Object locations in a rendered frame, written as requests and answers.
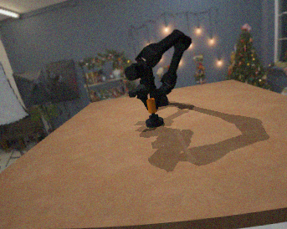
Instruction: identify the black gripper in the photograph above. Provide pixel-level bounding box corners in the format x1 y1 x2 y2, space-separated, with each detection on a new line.
129 75 172 110

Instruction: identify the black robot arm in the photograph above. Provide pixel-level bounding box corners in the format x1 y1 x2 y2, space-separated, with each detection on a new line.
125 29 192 97

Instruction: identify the orange knob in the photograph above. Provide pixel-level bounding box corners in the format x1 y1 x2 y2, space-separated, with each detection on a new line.
146 98 157 114

